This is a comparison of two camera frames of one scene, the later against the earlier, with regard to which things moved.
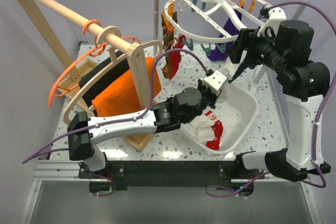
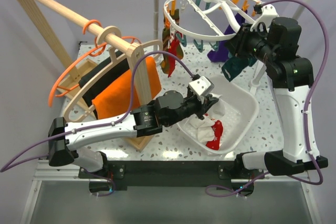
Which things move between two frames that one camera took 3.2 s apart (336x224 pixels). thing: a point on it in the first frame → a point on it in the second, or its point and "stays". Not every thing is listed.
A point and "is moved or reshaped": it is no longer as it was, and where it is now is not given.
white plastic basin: (237, 109) stays
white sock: (229, 70) → (219, 110)
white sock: (205, 132) stays
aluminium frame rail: (46, 170) stays
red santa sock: (175, 59) is moved or reshaped
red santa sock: (218, 128) stays
